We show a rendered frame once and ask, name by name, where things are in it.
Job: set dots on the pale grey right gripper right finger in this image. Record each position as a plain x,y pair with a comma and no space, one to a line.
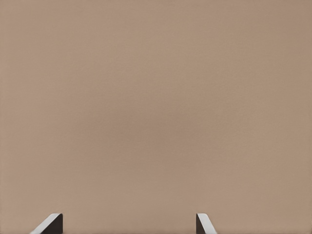
203,225

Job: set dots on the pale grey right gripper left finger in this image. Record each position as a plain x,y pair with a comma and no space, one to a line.
52,225

